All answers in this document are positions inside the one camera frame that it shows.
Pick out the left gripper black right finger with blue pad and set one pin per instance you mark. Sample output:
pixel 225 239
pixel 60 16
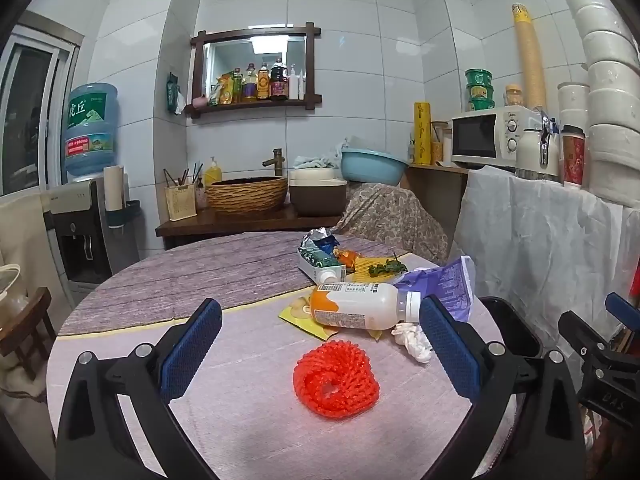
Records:
pixel 546 441

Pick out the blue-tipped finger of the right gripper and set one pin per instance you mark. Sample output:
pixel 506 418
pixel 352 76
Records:
pixel 621 309

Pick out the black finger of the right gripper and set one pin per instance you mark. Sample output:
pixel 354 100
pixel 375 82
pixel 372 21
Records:
pixel 585 341

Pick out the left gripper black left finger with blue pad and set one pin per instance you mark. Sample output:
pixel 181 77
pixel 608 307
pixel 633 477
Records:
pixel 94 441

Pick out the purple plastic bag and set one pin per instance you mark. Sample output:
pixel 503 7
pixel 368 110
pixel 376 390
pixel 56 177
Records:
pixel 453 285

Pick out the white tissue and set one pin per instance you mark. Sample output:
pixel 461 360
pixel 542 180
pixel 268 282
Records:
pixel 412 338

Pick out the green leafy vegetable scraps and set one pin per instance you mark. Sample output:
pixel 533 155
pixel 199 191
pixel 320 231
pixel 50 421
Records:
pixel 386 267

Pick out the red plastic mesh scrubber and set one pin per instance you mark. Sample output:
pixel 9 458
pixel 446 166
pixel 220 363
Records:
pixel 336 380

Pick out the yellow foam fruit net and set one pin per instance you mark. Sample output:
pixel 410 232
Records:
pixel 361 274

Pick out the yellow snack wrapper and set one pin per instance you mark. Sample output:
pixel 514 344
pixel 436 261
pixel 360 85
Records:
pixel 298 313

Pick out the orange juice drink bottle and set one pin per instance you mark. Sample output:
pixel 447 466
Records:
pixel 364 306

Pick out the orange peel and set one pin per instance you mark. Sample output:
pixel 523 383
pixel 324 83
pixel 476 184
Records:
pixel 346 257

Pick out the green milk carton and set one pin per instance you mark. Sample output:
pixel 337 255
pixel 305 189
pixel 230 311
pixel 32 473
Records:
pixel 320 267

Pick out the blue silver foil wrapper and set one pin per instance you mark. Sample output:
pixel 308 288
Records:
pixel 320 239

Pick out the black trash bin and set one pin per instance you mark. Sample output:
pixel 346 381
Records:
pixel 516 334

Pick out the white cloth cover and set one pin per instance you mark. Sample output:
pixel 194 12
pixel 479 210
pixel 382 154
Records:
pixel 546 249

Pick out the wooden chair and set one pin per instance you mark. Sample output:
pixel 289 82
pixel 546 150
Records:
pixel 21 336

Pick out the stack of white bowls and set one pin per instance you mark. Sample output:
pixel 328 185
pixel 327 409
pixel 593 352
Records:
pixel 612 61

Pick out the red paper cup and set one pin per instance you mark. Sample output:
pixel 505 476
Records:
pixel 573 155

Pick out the purple woven table mat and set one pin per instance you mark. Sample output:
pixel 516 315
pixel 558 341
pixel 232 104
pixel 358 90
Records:
pixel 234 270

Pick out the cream electric kettle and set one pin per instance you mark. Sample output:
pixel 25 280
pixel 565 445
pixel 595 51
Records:
pixel 538 153

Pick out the water dispenser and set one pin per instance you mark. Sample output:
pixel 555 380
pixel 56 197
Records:
pixel 91 251

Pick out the wooden side cabinet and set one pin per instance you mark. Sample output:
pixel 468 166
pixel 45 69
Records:
pixel 440 191

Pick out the white microwave oven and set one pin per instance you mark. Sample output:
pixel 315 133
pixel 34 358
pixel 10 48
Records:
pixel 490 137

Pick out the floral patterned cloth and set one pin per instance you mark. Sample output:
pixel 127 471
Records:
pixel 395 217

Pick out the tall stack paper cups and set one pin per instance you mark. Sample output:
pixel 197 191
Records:
pixel 535 94

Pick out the wooden chopstick holder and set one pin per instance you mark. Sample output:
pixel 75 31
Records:
pixel 180 202

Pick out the green instant noodle cups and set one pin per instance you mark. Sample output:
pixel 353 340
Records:
pixel 479 89

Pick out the yellow roll of bags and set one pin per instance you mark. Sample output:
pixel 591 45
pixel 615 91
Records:
pixel 422 133

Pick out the light blue plastic basin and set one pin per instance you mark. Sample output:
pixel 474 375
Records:
pixel 368 166

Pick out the dark wooden counter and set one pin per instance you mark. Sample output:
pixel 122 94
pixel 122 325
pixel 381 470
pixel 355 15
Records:
pixel 209 224

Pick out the yellow soap bottle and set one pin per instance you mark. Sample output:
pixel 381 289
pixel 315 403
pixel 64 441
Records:
pixel 212 174

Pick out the woven wicker basket sink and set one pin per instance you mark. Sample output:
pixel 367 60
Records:
pixel 241 196

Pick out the blue water jug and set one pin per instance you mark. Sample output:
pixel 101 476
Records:
pixel 90 136

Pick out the brown and cream pot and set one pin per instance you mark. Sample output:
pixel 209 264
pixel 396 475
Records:
pixel 317 192

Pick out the brass faucet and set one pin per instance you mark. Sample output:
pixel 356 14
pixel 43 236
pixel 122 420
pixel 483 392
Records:
pixel 277 161

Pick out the wooden framed mirror shelf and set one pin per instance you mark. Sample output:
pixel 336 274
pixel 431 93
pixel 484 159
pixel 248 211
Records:
pixel 262 66

